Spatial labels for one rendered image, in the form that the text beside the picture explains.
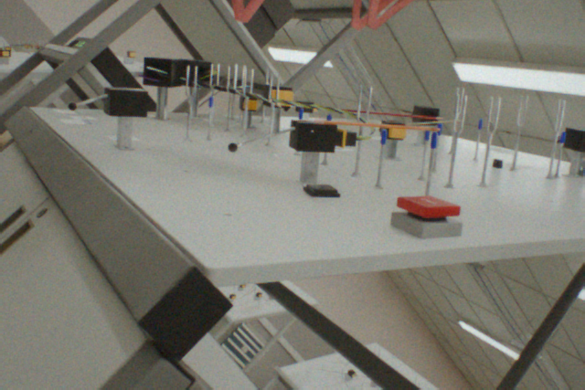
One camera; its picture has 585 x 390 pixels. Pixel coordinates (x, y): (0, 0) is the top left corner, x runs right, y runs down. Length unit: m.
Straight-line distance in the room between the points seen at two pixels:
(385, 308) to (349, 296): 0.85
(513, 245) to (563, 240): 0.08
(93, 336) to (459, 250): 0.37
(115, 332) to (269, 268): 0.16
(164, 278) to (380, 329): 11.28
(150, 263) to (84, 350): 0.12
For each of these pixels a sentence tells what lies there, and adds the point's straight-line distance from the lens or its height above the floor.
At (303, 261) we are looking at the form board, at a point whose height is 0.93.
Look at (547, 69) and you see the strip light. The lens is 4.31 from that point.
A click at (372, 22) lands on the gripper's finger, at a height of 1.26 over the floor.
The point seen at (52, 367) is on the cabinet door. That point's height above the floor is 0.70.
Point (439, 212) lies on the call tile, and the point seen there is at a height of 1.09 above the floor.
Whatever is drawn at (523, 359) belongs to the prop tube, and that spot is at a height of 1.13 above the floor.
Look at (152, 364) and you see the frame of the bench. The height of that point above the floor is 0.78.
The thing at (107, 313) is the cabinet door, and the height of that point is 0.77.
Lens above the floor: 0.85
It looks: 13 degrees up
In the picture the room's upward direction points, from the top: 46 degrees clockwise
